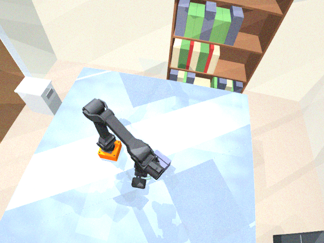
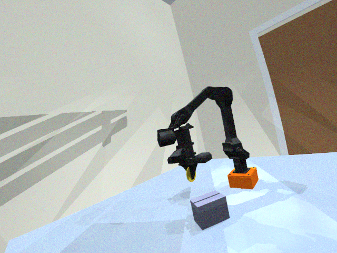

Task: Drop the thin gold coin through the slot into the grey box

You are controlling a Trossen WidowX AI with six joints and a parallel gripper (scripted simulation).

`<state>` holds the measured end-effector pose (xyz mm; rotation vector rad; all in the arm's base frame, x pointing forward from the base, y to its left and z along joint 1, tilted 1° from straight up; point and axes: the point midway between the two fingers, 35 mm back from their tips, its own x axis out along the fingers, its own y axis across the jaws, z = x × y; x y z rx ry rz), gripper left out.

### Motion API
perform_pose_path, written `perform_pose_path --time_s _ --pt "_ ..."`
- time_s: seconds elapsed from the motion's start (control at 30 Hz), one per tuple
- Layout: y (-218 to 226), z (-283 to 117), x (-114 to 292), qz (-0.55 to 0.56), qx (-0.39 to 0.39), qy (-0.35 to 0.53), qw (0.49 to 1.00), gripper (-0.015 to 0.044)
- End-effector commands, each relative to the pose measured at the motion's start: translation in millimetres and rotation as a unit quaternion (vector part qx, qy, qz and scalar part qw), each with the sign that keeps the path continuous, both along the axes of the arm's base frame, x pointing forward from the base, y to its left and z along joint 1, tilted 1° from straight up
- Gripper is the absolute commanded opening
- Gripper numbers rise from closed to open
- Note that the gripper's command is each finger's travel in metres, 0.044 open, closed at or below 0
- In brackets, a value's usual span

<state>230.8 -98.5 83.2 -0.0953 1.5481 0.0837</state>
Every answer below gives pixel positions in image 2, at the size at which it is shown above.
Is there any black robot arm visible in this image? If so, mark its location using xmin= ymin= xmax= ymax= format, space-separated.
xmin=157 ymin=86 xmax=251 ymax=173

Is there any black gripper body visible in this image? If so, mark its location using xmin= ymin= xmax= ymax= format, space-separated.
xmin=167 ymin=140 xmax=212 ymax=164

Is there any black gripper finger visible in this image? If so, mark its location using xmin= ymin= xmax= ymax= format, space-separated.
xmin=178 ymin=161 xmax=190 ymax=171
xmin=187 ymin=162 xmax=197 ymax=179

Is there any gold coin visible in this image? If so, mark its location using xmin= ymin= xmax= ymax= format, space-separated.
xmin=186 ymin=167 xmax=196 ymax=182

